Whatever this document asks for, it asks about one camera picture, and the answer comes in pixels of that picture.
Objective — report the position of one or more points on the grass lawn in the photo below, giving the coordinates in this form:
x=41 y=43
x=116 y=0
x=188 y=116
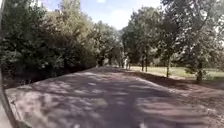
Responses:
x=180 y=71

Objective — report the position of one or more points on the bare dirt verge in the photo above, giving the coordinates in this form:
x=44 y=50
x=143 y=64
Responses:
x=203 y=91

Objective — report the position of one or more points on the wood of trees and bushes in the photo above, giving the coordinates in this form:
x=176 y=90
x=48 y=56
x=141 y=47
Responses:
x=46 y=46

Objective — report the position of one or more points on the row of trees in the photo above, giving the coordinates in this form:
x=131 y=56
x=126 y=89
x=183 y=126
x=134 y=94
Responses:
x=186 y=36

